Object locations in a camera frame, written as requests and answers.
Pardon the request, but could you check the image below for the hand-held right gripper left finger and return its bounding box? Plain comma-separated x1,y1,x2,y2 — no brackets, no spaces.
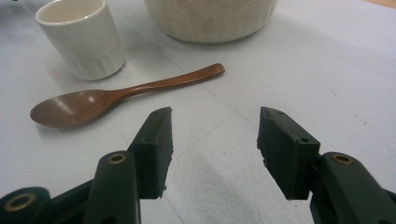
127,106,175,200

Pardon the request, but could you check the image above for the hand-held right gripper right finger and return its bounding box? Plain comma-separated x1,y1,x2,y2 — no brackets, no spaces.
257,106,321,201

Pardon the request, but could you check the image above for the brown wooden spoon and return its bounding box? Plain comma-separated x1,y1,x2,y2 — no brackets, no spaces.
30,63,226,129

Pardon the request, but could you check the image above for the white ribbed cup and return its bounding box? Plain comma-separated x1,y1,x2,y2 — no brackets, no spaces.
35,0,127,81

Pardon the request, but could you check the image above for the beige rice container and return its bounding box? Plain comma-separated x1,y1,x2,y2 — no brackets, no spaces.
143,0,279,44

